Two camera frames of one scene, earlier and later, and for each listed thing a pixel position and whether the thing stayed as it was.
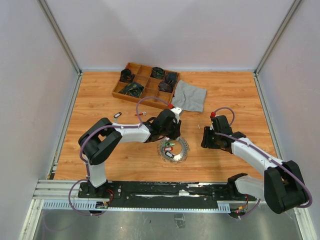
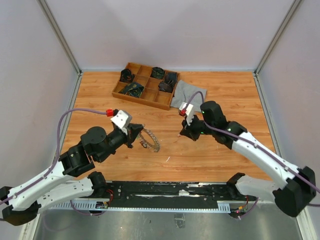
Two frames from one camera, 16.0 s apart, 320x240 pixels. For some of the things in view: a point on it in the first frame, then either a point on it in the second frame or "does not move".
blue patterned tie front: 134,89 does not move
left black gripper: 177,132 to 135,129
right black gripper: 206,143 to 187,130
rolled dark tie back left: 126,76 does not move
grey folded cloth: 189,97 does not move
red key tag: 168,148 to 145,145
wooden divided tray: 139,80 does not move
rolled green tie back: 157,72 does not move
